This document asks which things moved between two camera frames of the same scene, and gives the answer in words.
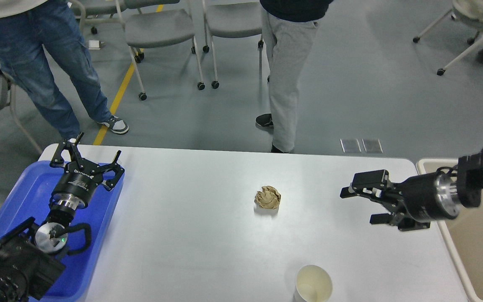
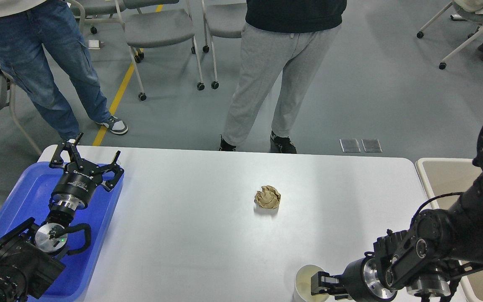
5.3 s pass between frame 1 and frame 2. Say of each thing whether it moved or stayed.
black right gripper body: moved
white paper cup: stayed
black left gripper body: stayed
